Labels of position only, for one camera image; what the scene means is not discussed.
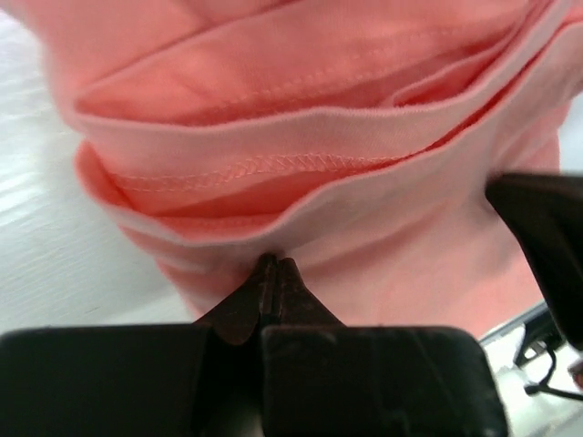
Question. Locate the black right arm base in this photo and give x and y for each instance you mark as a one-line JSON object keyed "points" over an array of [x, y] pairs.
{"points": [[542, 338]]}

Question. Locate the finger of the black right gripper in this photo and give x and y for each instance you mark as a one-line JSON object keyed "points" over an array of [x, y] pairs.
{"points": [[544, 213]]}

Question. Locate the pink t shirt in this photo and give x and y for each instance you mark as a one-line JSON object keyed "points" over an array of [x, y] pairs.
{"points": [[355, 137]]}

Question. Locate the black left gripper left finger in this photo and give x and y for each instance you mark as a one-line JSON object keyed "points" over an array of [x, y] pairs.
{"points": [[235, 318]]}

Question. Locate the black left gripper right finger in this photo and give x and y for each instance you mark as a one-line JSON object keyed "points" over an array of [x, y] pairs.
{"points": [[293, 304]]}

